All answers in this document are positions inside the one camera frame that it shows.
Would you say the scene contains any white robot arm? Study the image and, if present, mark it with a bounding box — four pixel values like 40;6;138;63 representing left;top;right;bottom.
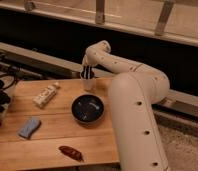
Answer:
82;40;171;171

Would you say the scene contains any black round bowl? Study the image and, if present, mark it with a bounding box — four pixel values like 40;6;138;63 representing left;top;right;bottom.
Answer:
71;94;104;124

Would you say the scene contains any red chili pepper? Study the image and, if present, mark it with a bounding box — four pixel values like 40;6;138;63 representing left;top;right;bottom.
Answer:
59;146;83;162

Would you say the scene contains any metal window frame rail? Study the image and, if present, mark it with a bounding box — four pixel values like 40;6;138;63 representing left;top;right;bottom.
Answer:
0;0;198;47

